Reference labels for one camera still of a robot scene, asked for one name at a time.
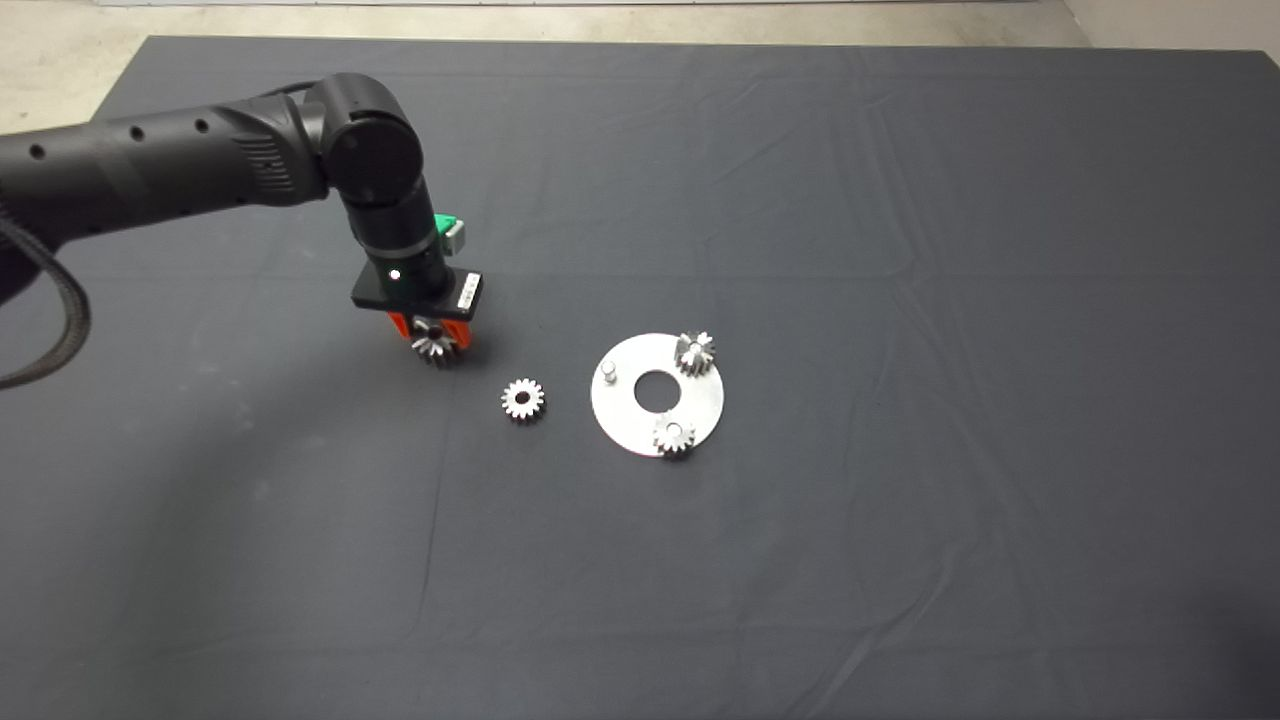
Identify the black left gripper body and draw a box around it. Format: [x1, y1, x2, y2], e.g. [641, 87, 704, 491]
[350, 240, 487, 324]

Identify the larger steel gear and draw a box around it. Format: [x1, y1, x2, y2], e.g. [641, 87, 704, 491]
[410, 317, 462, 368]

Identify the smaller steel gear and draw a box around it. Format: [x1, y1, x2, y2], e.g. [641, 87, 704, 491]
[501, 379, 548, 425]

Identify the steel gear on plate peg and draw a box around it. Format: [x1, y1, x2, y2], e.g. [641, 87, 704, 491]
[652, 413, 698, 460]
[675, 331, 719, 380]

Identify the round metal plate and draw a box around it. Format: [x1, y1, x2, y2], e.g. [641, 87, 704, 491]
[590, 333, 727, 459]

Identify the dark grey table cloth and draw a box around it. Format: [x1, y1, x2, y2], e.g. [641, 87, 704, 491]
[0, 38, 1280, 720]

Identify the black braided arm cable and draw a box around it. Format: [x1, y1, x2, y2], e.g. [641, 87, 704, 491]
[0, 215, 94, 391]

